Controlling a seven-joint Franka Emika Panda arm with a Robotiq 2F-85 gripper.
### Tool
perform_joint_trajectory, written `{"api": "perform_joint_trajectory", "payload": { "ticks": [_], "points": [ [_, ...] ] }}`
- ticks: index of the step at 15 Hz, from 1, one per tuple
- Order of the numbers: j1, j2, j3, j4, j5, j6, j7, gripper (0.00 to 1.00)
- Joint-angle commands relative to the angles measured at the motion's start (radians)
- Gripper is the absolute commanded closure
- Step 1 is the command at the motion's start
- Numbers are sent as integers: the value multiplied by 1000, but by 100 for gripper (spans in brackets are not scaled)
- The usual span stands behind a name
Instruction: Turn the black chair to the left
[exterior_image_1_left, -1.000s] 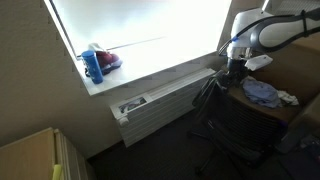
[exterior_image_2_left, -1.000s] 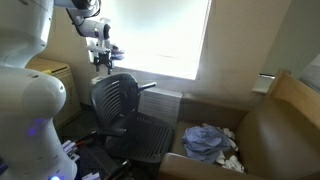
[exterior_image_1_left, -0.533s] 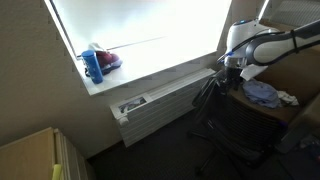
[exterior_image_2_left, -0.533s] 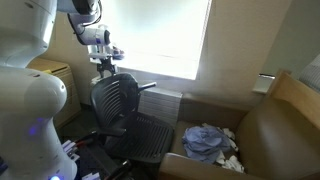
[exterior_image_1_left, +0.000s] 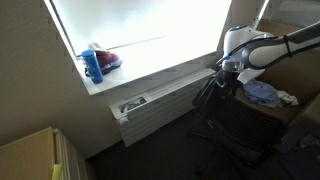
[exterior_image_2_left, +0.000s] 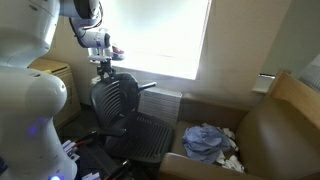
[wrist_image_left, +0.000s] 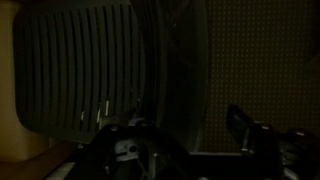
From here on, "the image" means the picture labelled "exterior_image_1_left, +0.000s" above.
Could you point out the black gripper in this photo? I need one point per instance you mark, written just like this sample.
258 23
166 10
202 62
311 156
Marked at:
227 78

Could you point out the black mesh office chair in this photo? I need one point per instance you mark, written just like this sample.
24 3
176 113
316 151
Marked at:
246 126

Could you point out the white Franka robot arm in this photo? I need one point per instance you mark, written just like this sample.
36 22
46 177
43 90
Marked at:
266 55

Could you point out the blue crumpled cloth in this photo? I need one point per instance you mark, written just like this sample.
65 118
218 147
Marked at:
261 93

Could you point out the white crumpled cloth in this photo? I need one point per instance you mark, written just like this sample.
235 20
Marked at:
288 98

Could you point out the cardboard box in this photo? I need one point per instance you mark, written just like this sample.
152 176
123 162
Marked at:
300 80

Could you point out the white window sill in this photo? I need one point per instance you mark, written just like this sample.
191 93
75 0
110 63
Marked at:
143 70

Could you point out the colourful picture label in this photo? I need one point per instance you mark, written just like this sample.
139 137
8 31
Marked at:
132 104

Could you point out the white radiator knob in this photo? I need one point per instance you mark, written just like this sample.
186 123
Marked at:
123 121

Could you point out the red sneaker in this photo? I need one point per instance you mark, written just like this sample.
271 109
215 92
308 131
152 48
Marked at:
108 60

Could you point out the blue water bottle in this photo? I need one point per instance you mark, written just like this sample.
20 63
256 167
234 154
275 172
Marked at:
92 66

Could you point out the yellow sticky note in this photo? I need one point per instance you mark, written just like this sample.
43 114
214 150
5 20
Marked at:
56 171

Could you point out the light wooden dresser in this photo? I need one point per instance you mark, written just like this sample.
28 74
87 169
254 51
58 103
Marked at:
26 156

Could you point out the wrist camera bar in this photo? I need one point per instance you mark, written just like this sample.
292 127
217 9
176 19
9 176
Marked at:
250 75

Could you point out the white wall radiator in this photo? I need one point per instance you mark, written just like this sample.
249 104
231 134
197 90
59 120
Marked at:
166 103

